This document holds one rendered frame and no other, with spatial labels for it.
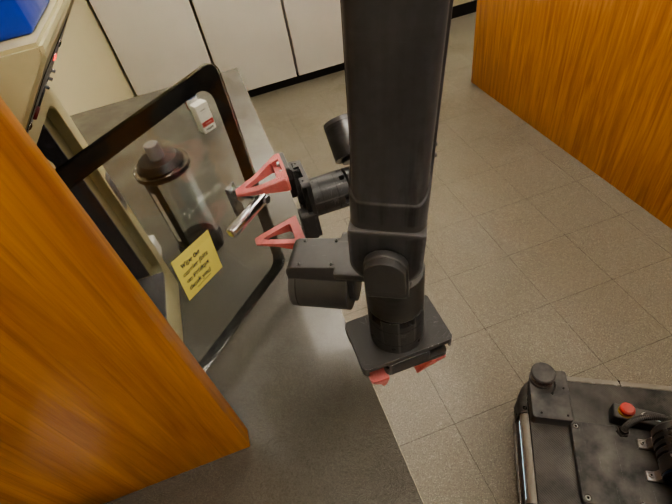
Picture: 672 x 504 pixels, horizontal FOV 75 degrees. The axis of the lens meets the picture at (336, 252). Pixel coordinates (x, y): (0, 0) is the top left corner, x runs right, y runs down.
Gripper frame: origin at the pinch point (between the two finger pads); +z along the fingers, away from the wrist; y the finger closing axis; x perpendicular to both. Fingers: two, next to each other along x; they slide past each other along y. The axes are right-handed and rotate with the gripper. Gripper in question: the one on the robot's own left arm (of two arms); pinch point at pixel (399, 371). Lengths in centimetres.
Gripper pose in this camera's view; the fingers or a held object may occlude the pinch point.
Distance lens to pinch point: 56.7
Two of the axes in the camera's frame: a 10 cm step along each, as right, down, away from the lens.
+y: -9.4, 3.2, -1.3
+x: 3.1, 6.6, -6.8
